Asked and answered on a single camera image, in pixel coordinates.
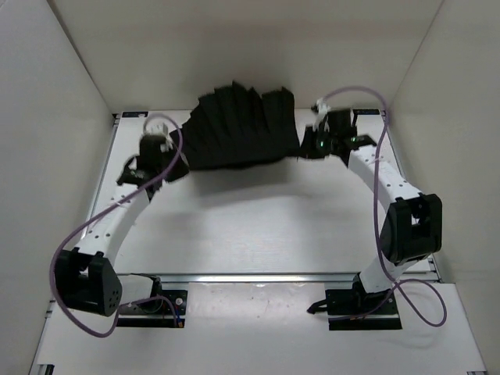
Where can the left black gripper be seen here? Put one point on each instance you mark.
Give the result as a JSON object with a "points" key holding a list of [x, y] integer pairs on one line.
{"points": [[182, 171]]}

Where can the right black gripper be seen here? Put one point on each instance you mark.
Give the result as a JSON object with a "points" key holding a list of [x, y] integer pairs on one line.
{"points": [[308, 151]]}

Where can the black pleated skirt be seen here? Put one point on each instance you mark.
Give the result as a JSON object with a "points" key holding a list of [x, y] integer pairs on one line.
{"points": [[233, 127]]}

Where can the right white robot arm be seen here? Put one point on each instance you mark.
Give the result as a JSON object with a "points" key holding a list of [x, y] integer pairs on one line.
{"points": [[410, 231]]}

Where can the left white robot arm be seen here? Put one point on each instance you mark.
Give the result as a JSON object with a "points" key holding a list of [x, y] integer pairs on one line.
{"points": [[84, 276]]}

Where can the right blue corner label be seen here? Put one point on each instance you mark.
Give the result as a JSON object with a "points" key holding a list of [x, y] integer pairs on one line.
{"points": [[366, 112]]}

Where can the blue corner label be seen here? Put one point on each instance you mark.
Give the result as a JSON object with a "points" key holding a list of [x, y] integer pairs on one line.
{"points": [[134, 114], [366, 112]]}

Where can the left blue corner label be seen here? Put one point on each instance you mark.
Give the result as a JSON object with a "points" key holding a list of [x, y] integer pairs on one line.
{"points": [[134, 114]]}

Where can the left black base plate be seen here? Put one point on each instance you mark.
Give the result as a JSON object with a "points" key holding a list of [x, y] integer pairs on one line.
{"points": [[169, 312]]}

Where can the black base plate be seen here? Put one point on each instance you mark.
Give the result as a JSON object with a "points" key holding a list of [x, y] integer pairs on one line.
{"points": [[346, 313], [169, 312]]}

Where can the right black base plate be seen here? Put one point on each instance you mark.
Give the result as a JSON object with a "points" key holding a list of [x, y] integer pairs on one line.
{"points": [[346, 313]]}

